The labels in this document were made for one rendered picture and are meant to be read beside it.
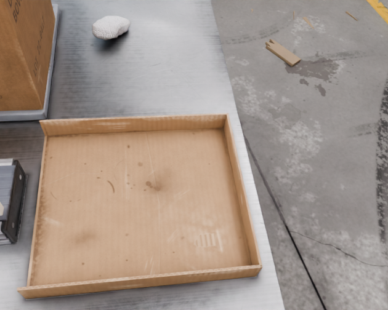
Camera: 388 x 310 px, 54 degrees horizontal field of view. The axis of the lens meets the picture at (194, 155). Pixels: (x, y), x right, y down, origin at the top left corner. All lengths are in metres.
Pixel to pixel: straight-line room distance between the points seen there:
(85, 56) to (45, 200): 0.32
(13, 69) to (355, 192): 1.43
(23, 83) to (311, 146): 1.39
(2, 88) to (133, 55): 0.26
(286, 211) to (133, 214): 1.08
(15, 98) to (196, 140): 0.30
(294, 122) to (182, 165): 1.29
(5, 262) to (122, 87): 0.35
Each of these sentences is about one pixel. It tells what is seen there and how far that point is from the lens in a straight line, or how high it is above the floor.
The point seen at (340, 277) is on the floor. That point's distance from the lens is 1.55.
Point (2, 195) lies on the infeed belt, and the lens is 0.57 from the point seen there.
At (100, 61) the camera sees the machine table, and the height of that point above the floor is 0.83.
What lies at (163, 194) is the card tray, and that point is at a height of 0.83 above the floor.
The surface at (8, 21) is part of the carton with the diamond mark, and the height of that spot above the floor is 1.02.
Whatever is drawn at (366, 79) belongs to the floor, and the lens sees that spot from 2.23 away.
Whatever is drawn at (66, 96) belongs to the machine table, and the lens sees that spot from 0.72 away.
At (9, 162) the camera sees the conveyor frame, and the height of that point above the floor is 0.88.
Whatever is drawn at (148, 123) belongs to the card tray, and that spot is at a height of 0.85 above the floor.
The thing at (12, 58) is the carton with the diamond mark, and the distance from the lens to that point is 0.61.
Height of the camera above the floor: 1.35
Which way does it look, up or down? 55 degrees down
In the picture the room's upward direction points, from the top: 8 degrees clockwise
